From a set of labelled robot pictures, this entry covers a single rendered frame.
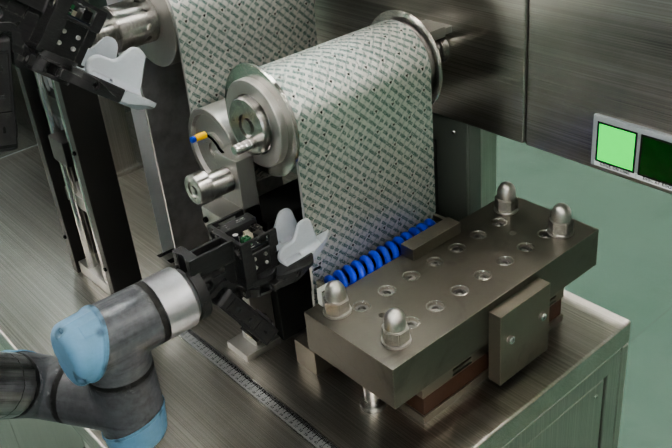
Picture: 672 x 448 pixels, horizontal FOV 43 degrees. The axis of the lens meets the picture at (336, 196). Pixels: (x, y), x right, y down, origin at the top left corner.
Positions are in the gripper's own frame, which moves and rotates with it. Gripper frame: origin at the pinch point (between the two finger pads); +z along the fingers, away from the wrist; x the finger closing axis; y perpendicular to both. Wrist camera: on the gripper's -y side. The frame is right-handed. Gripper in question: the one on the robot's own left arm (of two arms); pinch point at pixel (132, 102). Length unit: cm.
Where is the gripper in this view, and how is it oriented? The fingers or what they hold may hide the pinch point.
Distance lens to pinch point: 94.5
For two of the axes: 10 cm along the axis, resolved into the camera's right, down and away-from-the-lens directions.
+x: -6.5, -3.2, 6.9
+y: 4.2, -9.1, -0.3
